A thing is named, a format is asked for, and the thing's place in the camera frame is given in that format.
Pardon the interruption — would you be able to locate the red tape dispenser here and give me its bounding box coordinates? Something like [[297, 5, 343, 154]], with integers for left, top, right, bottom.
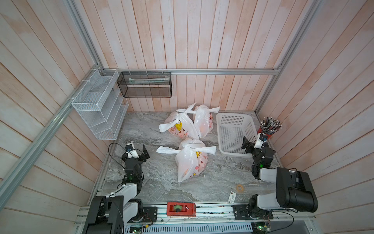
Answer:
[[166, 202, 197, 217]]

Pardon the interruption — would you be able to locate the black wire mesh basket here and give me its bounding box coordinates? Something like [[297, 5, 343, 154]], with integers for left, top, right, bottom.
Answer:
[[117, 71, 172, 98]]

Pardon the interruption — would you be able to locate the small white card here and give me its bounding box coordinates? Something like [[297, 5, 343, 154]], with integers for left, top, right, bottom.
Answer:
[[228, 191, 237, 204]]

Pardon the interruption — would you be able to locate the white printed plastic bag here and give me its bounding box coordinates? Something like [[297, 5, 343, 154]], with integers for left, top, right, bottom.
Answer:
[[193, 105, 220, 138]]

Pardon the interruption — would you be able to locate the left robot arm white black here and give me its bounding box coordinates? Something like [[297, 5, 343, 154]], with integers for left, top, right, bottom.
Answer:
[[82, 142, 150, 234]]

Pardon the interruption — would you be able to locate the red metal pencil bucket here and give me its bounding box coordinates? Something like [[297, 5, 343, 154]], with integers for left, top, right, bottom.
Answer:
[[257, 128, 273, 138]]

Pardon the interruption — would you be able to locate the white wire mesh shelf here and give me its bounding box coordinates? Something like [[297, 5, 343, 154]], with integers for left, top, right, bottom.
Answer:
[[72, 69, 129, 140]]

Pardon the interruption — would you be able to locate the white plastic perforated basket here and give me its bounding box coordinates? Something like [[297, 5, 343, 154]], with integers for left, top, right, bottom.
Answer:
[[216, 113, 257, 158]]

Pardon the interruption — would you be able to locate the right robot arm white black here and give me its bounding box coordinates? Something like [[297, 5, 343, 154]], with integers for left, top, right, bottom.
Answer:
[[233, 133, 318, 220]]

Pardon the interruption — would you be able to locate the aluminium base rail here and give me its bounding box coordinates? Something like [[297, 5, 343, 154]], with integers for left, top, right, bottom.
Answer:
[[74, 201, 318, 234]]

